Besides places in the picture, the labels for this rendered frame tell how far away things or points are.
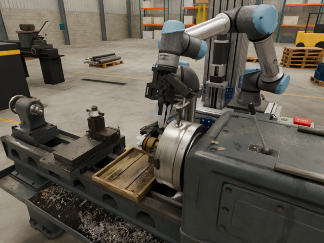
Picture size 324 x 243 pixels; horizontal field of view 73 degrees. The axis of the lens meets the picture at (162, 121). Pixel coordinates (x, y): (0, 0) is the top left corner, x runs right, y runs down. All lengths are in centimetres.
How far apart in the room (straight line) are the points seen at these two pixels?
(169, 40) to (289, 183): 55
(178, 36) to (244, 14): 43
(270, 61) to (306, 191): 73
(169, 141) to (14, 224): 190
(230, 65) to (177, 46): 92
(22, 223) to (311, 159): 228
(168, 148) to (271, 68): 71
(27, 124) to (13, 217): 106
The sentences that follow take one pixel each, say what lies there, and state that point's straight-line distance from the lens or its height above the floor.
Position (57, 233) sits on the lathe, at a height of 5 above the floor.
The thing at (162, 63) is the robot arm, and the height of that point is 152.
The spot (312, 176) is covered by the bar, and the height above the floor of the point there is 127.
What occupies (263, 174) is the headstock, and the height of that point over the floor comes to 125.
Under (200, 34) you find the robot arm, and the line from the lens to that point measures 102.
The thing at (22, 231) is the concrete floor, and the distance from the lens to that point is 242.
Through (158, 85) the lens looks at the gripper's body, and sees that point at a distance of 75.
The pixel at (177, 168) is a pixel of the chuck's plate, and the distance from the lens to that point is 88.
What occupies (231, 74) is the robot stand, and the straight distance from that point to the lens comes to 165.
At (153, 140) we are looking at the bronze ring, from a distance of 106.
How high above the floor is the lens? 164
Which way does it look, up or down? 25 degrees down
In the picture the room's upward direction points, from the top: straight up
